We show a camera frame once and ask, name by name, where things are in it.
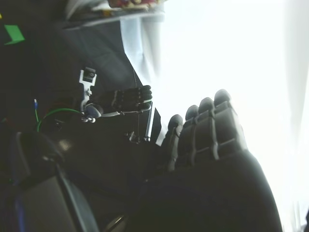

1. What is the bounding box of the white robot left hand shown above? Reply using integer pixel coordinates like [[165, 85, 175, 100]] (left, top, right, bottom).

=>
[[7, 88, 283, 232]]

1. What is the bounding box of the rainbow wooden hand piano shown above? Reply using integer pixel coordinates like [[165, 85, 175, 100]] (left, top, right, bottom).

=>
[[107, 0, 166, 10]]

